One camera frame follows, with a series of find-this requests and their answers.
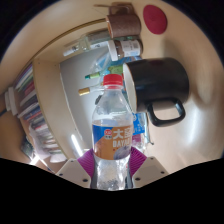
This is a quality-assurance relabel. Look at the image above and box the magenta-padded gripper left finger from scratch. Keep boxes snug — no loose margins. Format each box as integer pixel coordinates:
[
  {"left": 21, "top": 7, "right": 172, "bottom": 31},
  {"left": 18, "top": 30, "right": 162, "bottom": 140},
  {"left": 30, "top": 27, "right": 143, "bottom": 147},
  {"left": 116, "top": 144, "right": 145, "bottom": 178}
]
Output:
[{"left": 54, "top": 148, "right": 99, "bottom": 189}]

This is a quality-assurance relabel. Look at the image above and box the brown cork-wrapped cup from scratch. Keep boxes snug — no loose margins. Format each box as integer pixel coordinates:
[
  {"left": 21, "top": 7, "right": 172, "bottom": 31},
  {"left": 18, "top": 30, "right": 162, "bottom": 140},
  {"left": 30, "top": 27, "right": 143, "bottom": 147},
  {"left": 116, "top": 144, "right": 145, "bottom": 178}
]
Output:
[{"left": 105, "top": 3, "right": 143, "bottom": 39}]

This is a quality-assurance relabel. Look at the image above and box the black mug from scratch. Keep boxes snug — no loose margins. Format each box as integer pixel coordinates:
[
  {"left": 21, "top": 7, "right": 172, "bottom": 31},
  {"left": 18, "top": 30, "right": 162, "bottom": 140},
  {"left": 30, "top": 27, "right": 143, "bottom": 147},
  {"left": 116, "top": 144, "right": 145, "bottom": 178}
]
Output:
[{"left": 122, "top": 57, "right": 190, "bottom": 128}]

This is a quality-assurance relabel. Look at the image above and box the tall clear glass bottle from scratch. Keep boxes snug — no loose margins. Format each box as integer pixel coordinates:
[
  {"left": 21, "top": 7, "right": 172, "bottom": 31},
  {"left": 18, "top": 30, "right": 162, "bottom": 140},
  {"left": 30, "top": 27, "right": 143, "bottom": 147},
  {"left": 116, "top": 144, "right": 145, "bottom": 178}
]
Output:
[{"left": 62, "top": 29, "right": 113, "bottom": 57}]

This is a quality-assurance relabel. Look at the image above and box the wooden shelf unit with books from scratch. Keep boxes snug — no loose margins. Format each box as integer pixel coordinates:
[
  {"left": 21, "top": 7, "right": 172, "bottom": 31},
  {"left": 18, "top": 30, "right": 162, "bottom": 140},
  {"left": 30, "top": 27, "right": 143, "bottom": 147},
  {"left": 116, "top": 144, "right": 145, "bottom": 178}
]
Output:
[{"left": 3, "top": 59, "right": 84, "bottom": 164}]

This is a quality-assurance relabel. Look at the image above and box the blue glass bottle gold cap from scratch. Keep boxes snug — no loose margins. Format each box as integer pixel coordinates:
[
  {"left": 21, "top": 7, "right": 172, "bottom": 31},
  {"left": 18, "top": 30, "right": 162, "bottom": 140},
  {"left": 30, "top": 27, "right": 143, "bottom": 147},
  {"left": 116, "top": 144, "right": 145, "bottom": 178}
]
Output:
[{"left": 78, "top": 84, "right": 104, "bottom": 97}]

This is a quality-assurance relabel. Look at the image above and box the blue and white box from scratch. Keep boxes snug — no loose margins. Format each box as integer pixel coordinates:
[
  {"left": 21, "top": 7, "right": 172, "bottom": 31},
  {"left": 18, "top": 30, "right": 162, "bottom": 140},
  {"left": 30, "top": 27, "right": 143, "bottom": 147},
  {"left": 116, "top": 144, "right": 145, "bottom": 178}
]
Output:
[{"left": 132, "top": 112, "right": 148, "bottom": 136}]

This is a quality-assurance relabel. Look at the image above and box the green-capped glass bottle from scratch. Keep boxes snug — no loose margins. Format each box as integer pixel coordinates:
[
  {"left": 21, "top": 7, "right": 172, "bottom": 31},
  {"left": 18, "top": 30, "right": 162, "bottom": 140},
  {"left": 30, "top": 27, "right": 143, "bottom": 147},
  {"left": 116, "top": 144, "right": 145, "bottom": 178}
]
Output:
[{"left": 84, "top": 64, "right": 124, "bottom": 80}]

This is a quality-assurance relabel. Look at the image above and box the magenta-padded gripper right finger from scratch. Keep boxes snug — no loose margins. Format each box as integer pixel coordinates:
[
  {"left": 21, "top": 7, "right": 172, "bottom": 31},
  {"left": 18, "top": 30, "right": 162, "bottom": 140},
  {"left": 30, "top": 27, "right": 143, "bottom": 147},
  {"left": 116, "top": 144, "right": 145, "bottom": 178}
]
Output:
[{"left": 125, "top": 146, "right": 169, "bottom": 189}]

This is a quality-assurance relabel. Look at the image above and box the flat round red coaster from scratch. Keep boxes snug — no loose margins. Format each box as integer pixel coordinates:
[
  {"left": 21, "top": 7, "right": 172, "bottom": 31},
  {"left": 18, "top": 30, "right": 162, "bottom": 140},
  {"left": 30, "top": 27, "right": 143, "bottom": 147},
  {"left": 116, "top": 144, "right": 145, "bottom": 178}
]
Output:
[{"left": 142, "top": 4, "right": 168, "bottom": 35}]

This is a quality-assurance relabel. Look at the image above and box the clear red-capped drink bottle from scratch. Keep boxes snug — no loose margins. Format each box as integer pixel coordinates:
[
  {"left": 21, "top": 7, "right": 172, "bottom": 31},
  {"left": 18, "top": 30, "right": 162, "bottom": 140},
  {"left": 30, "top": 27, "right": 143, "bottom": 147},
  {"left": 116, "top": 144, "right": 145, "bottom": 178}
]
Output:
[{"left": 91, "top": 73, "right": 134, "bottom": 191}]

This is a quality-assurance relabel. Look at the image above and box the dark jar with white lid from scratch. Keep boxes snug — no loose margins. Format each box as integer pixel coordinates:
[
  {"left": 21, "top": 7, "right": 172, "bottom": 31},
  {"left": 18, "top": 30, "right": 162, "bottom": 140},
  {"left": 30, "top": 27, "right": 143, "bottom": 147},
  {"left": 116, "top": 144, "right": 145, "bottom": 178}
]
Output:
[{"left": 108, "top": 38, "right": 144, "bottom": 62}]

